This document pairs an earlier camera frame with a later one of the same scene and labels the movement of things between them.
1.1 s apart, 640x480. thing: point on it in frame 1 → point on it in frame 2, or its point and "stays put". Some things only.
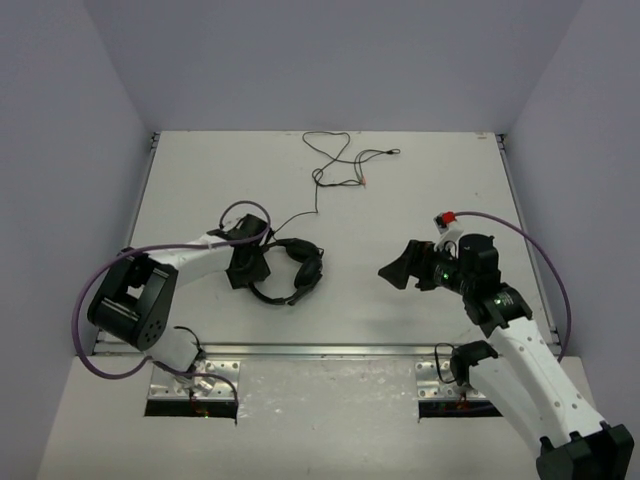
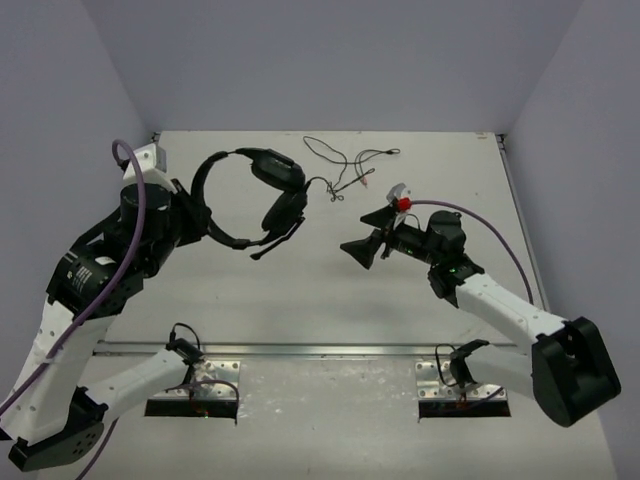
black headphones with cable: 308,271 → 283,211
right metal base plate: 429,385 stays put
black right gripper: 398,272 → 363,251
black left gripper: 248,267 → 189,215
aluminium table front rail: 308,351 stays put
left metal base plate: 168,386 stays put
